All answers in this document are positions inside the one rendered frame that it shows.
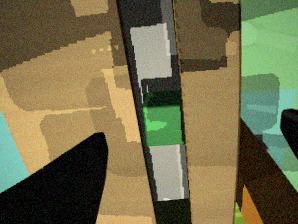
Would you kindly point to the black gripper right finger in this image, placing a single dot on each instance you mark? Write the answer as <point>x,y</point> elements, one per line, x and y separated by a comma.
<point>289,128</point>

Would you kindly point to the brown bar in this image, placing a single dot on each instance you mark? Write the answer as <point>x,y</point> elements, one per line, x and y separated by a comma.
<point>264,195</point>

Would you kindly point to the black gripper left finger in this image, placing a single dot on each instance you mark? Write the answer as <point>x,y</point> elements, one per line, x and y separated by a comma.
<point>66,191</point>

